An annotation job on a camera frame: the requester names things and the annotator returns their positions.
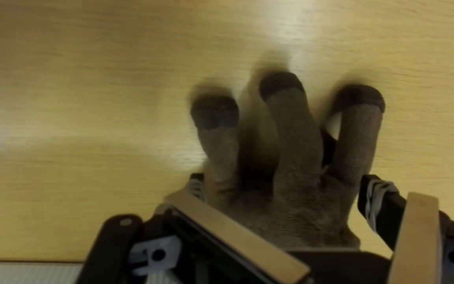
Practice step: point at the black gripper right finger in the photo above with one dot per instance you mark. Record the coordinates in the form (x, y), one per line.
(416, 237)

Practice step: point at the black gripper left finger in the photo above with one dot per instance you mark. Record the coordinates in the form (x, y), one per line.
(227, 237)

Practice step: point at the brown plush toy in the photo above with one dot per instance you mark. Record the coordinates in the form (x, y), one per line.
(290, 158)

